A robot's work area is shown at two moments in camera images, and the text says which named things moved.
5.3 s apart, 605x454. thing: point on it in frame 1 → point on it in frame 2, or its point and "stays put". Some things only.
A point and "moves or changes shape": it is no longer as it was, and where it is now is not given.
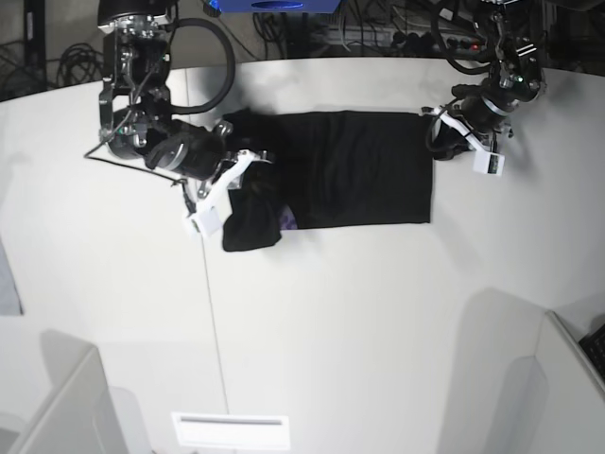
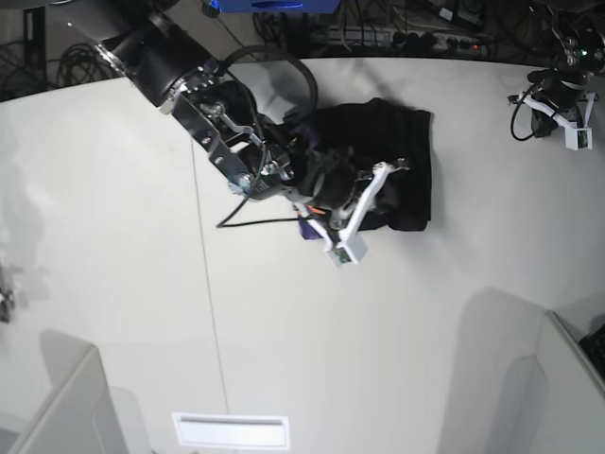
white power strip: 414,40 stays put
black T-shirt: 327,169 moves or changes shape
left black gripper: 191,149 → 333,174
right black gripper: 467,122 → 561,88
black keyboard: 594,347 stays put
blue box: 277,6 stays put
